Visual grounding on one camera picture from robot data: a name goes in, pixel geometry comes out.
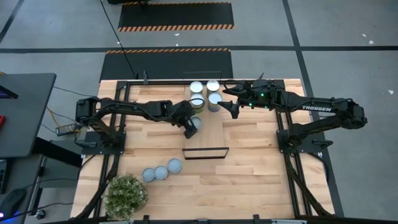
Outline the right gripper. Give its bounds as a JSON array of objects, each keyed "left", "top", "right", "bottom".
[{"left": 220, "top": 80, "right": 261, "bottom": 119}]

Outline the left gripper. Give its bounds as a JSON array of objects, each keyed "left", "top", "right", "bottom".
[{"left": 172, "top": 101, "right": 199, "bottom": 140}]

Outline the short tin can grey lid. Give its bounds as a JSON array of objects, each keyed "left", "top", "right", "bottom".
[
  {"left": 154, "top": 165, "right": 169, "bottom": 180},
  {"left": 190, "top": 115, "right": 203, "bottom": 130},
  {"left": 142, "top": 167, "right": 156, "bottom": 183}
]

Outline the peas labelled tin can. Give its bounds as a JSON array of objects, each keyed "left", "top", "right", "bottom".
[
  {"left": 189, "top": 80, "right": 204, "bottom": 96},
  {"left": 208, "top": 91, "right": 223, "bottom": 113}
]

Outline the carrots labelled tin can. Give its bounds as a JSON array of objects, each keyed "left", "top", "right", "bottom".
[{"left": 206, "top": 80, "right": 221, "bottom": 94}]

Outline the orange labelled green tin can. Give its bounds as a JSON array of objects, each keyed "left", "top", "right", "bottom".
[{"left": 190, "top": 92, "right": 206, "bottom": 113}]

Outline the black mat with hazard stripes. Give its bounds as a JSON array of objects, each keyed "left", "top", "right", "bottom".
[
  {"left": 99, "top": 48, "right": 234, "bottom": 82},
  {"left": 117, "top": 1, "right": 235, "bottom": 33}
]

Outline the green potted plant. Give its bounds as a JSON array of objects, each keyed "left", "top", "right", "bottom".
[{"left": 101, "top": 174, "right": 149, "bottom": 222}]

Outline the black power adapter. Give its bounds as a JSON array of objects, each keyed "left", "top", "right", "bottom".
[{"left": 55, "top": 123, "right": 80, "bottom": 137}]

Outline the black desk foot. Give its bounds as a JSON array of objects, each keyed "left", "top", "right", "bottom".
[{"left": 32, "top": 136, "right": 84, "bottom": 169}]

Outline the grey desk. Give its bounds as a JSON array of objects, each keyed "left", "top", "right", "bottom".
[{"left": 0, "top": 73, "right": 57, "bottom": 159}]

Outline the black computer mouse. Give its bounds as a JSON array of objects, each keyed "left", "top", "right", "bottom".
[{"left": 0, "top": 188, "right": 27, "bottom": 219}]

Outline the black aluminium rig frame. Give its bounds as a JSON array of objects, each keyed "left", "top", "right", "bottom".
[{"left": 73, "top": 79, "right": 336, "bottom": 224}]

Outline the black floor cable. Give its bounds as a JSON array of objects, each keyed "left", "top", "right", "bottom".
[{"left": 99, "top": 0, "right": 138, "bottom": 79}]

